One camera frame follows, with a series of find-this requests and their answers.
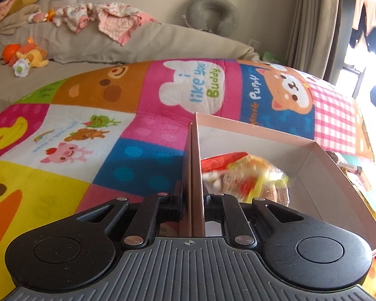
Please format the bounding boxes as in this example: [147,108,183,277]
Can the cartoon biscuit ball bag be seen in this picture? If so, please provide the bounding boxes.
[201,152,290,203]

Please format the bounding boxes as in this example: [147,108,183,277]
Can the bread roll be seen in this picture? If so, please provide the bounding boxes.
[261,185,290,207]

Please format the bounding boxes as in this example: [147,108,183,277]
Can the pink cardboard box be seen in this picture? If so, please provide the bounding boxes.
[188,113,376,251]

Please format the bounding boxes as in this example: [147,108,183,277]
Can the grey neck pillow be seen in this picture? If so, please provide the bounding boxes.
[182,0,240,37]

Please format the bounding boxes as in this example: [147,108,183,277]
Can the orange yellow plush toy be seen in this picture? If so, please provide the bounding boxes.
[1,37,49,78]

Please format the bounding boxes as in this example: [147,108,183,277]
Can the beige sofa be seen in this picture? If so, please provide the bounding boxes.
[0,23,260,112]

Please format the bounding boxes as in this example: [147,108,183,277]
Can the pink baby clothes pile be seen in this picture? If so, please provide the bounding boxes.
[28,2,157,46]

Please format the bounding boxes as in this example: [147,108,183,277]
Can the beige curtain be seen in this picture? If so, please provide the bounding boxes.
[287,0,339,78]

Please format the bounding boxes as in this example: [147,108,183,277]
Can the colourful cartoon play mat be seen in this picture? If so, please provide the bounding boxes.
[0,59,374,299]

